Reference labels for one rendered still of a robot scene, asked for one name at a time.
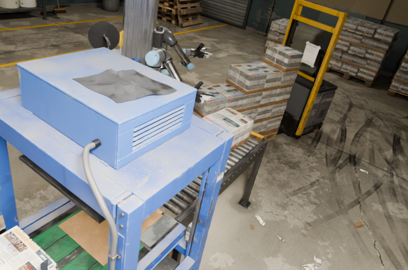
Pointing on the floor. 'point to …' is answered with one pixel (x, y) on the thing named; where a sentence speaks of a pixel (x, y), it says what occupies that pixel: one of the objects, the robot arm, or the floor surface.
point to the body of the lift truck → (299, 96)
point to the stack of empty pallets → (170, 8)
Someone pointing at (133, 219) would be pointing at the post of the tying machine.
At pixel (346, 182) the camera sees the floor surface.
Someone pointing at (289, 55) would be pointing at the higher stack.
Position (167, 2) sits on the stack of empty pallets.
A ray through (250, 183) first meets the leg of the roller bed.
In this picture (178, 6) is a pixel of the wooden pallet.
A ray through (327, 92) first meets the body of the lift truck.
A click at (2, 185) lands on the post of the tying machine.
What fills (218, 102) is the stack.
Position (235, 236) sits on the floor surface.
